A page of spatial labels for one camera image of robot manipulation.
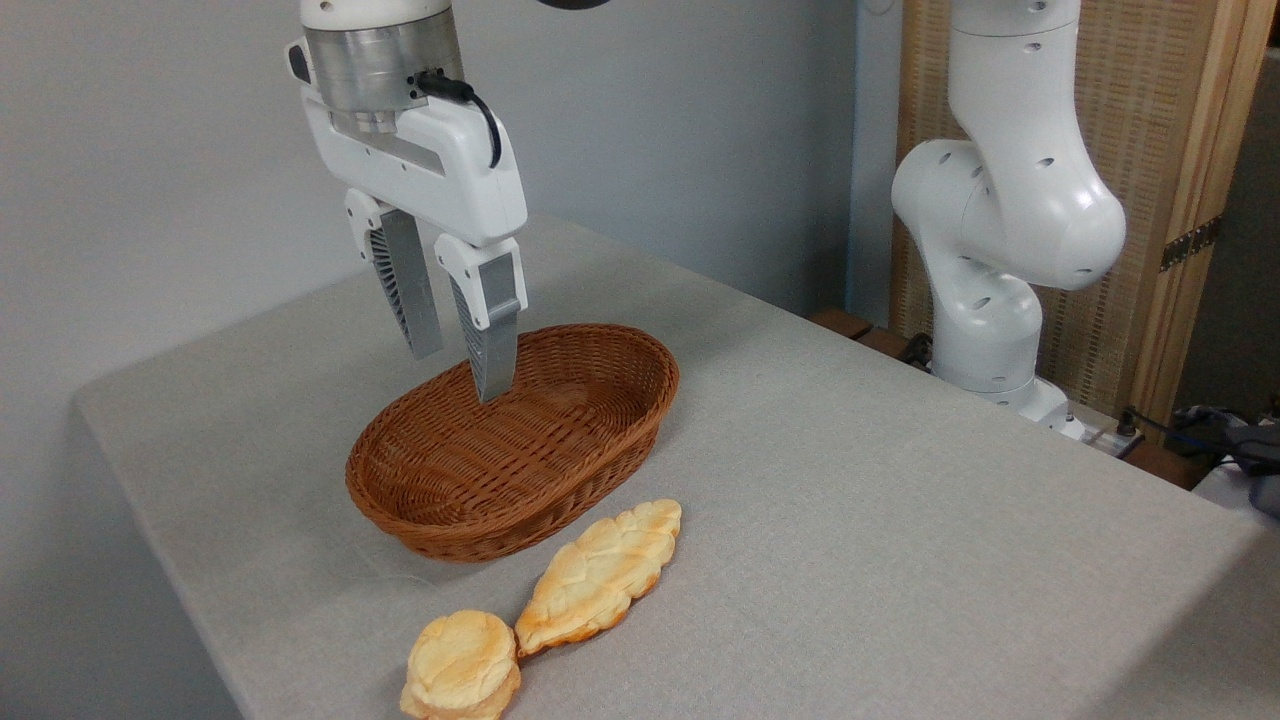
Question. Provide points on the long braided bread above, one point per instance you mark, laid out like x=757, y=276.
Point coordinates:
x=600, y=575

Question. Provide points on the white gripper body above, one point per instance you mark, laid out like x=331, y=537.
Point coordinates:
x=450, y=170

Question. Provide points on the brown oval wicker basket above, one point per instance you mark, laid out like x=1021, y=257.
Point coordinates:
x=560, y=445

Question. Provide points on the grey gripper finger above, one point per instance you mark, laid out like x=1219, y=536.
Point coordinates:
x=412, y=290
x=492, y=340

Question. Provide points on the wooden woven folding screen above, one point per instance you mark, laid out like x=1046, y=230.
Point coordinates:
x=1150, y=100

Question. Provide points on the dark metal screen hinge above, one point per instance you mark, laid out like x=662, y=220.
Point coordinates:
x=1190, y=243

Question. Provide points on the round bread bun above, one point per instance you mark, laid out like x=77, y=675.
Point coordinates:
x=462, y=665

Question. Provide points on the grey tablecloth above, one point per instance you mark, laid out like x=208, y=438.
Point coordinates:
x=900, y=560

